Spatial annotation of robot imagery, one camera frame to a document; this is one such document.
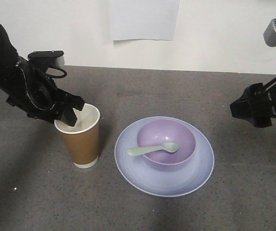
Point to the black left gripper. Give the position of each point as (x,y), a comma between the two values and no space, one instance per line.
(34,91)

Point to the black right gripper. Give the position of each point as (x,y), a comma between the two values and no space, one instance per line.
(257,105)

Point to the brown paper cup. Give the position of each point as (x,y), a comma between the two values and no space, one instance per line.
(82,140)

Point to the pale green plastic spoon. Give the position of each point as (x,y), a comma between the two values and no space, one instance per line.
(169,147)

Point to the purple plastic bowl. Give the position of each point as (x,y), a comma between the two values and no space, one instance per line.
(167,130)

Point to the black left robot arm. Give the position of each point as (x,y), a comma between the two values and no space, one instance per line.
(8,56)

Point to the light blue plastic plate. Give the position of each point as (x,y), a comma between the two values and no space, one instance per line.
(163,181)

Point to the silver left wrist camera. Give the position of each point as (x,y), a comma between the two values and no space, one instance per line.
(47,58)

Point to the white paper sheet on wall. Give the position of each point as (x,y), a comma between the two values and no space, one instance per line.
(143,19)

